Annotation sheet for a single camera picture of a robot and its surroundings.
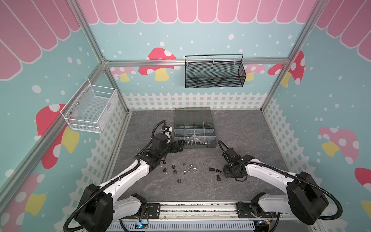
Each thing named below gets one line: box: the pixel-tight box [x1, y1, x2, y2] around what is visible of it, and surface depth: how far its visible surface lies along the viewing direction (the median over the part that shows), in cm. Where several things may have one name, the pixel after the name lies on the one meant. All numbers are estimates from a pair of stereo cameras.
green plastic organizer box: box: [173, 106, 217, 149], surface depth 107 cm
